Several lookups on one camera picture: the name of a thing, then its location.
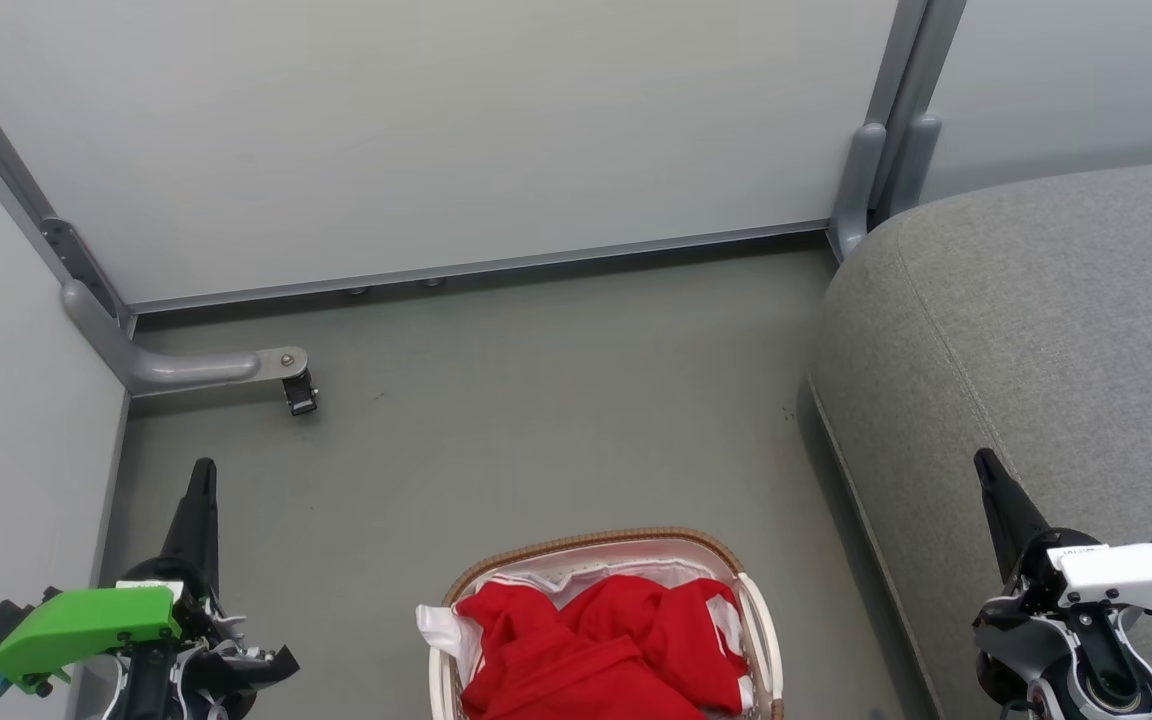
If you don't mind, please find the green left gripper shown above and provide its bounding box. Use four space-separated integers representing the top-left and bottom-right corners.
0 458 299 720

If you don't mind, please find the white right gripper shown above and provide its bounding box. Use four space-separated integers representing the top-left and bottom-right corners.
973 448 1152 703

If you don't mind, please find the red garment with white trim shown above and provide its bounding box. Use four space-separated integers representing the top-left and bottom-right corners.
456 575 749 720

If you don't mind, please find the grey fabric sofa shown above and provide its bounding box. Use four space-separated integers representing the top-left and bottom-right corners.
808 155 1152 720

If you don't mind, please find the grey curved partition foot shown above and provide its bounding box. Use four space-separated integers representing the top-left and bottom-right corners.
61 280 309 396

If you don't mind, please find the white laundry basket brown rim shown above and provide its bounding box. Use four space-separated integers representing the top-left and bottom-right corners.
428 527 785 720

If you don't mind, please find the black partition hinge plate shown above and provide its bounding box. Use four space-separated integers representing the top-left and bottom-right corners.
41 218 127 321

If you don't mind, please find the white basket liner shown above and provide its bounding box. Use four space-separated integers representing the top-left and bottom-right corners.
416 556 752 717

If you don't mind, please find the aluminium partition rail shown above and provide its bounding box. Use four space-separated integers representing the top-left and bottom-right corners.
126 220 830 313

